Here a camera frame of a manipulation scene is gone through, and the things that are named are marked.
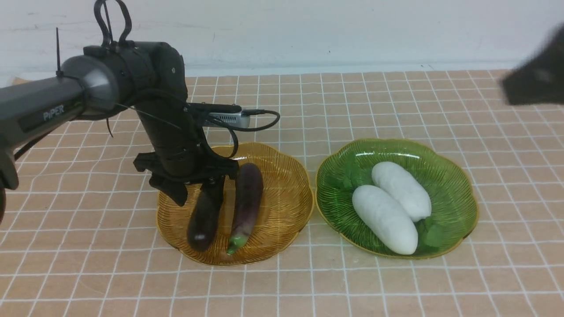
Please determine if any amber plastic plate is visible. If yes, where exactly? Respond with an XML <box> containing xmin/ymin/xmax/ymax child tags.
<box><xmin>156</xmin><ymin>142</ymin><xmax>314</xmax><ymax>267</ymax></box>

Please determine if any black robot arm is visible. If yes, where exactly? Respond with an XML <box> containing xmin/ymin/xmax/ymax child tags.
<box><xmin>1</xmin><ymin>0</ymin><xmax>267</xmax><ymax>214</ymax></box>

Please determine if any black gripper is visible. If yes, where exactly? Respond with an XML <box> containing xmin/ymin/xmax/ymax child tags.
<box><xmin>134</xmin><ymin>99</ymin><xmax>239</xmax><ymax>207</ymax></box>

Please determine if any black camera cable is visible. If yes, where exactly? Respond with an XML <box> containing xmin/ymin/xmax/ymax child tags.
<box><xmin>189</xmin><ymin>109</ymin><xmax>281</xmax><ymax>159</ymax></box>

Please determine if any green plastic plate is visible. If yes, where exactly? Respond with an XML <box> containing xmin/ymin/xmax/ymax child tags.
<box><xmin>315</xmin><ymin>138</ymin><xmax>480</xmax><ymax>260</ymax></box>

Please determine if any white radish with leaves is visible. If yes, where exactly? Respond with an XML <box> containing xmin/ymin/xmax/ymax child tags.
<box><xmin>352</xmin><ymin>185</ymin><xmax>419</xmax><ymax>255</ymax></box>

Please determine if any checkered orange tablecloth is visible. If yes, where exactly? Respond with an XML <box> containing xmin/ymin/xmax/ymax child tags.
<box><xmin>1</xmin><ymin>70</ymin><xmax>564</xmax><ymax>317</ymax></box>

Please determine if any long purple eggplant green stem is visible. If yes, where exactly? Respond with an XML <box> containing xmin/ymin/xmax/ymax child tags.
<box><xmin>227</xmin><ymin>162</ymin><xmax>263</xmax><ymax>255</ymax></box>

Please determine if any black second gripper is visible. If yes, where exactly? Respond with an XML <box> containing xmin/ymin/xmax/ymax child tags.
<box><xmin>500</xmin><ymin>25</ymin><xmax>564</xmax><ymax>106</ymax></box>

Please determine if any short dark purple eggplant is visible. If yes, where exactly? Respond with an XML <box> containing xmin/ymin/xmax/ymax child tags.
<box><xmin>186</xmin><ymin>186</ymin><xmax>222</xmax><ymax>252</ymax></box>

